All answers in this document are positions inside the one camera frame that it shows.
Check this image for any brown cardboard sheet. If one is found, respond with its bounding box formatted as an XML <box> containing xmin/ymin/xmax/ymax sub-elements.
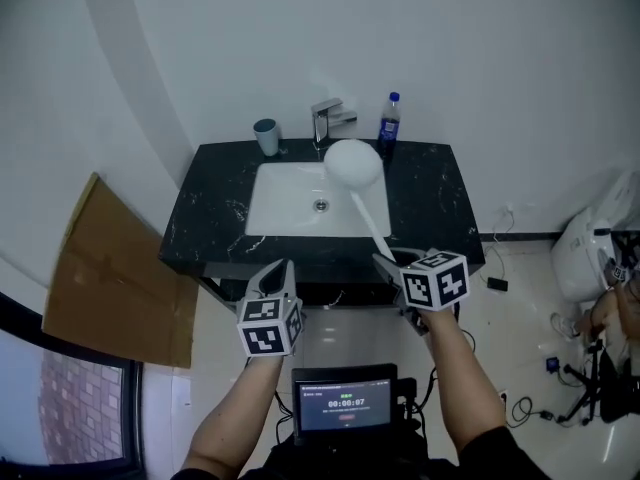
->
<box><xmin>41</xmin><ymin>171</ymin><xmax>200</xmax><ymax>369</ymax></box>

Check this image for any small timer screen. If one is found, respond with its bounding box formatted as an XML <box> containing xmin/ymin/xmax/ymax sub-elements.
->
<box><xmin>291</xmin><ymin>362</ymin><xmax>400</xmax><ymax>444</ymax></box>

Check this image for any chrome faucet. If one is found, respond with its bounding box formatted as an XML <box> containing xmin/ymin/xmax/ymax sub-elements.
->
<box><xmin>310</xmin><ymin>97</ymin><xmax>359</xmax><ymax>150</ymax></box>

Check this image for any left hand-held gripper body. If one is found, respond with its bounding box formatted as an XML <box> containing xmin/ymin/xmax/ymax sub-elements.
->
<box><xmin>235</xmin><ymin>292</ymin><xmax>305</xmax><ymax>358</ymax></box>

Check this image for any white sink basin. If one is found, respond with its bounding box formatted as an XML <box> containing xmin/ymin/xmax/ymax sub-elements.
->
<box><xmin>244</xmin><ymin>161</ymin><xmax>393</xmax><ymax>239</ymax></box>

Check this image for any person's left forearm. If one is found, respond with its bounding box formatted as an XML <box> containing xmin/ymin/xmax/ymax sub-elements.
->
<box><xmin>182</xmin><ymin>355</ymin><xmax>284</xmax><ymax>474</ymax></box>

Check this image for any person's right forearm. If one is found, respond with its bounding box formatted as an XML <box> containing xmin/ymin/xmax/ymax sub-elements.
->
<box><xmin>422</xmin><ymin>307</ymin><xmax>507</xmax><ymax>454</ymax></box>

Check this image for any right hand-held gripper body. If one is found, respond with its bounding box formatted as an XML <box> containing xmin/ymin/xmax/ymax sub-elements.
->
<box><xmin>394</xmin><ymin>250</ymin><xmax>471</xmax><ymax>337</ymax></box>

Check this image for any white cable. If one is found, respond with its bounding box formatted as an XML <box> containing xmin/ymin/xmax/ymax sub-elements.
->
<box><xmin>482</xmin><ymin>202</ymin><xmax>516</xmax><ymax>284</ymax></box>

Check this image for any dark soda bottle blue cap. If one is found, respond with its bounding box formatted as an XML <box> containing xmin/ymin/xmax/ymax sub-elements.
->
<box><xmin>375</xmin><ymin>91</ymin><xmax>403</xmax><ymax>159</ymax></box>

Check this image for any white long-handled brush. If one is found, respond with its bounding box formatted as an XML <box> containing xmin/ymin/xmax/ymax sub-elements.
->
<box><xmin>323</xmin><ymin>138</ymin><xmax>397</xmax><ymax>262</ymax></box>

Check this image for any black framed window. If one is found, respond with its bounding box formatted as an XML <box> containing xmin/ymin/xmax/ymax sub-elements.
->
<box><xmin>0</xmin><ymin>290</ymin><xmax>146</xmax><ymax>480</ymax></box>

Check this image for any black marble vanity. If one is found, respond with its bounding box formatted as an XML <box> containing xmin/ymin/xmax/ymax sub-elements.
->
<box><xmin>158</xmin><ymin>138</ymin><xmax>486</xmax><ymax>309</ymax></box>

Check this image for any black tripod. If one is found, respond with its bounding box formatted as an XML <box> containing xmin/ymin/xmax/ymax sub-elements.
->
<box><xmin>557</xmin><ymin>340</ymin><xmax>640</xmax><ymax>427</ymax></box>

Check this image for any grey cup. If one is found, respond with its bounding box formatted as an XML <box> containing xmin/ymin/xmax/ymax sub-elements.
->
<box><xmin>252</xmin><ymin>118</ymin><xmax>282</xmax><ymax>158</ymax></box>

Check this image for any person's black clothing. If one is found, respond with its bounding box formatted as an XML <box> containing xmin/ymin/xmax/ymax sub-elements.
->
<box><xmin>169</xmin><ymin>425</ymin><xmax>551</xmax><ymax>480</ymax></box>

